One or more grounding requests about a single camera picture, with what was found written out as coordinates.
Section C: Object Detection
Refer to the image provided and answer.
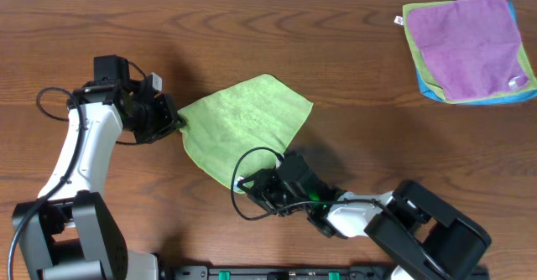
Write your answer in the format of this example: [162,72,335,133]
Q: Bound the olive green cloth in stack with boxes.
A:
[402,1,537,105]

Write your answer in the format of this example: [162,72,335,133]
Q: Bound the blue cloth at stack bottom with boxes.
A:
[413,1,536,106]

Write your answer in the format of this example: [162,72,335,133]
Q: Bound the purple microfiber cloth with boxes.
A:
[406,0,531,102]

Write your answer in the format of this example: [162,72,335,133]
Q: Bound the light green microfiber cloth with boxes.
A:
[178,74,313,189]

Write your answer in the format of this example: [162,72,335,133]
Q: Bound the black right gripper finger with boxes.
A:
[237,173,258,186]
[239,185,263,207]

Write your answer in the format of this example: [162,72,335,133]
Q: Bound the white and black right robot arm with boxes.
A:
[230,153,492,279]

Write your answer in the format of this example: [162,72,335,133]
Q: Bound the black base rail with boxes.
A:
[158,266,394,280]

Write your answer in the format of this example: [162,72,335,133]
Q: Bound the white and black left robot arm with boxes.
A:
[6,54,186,279]

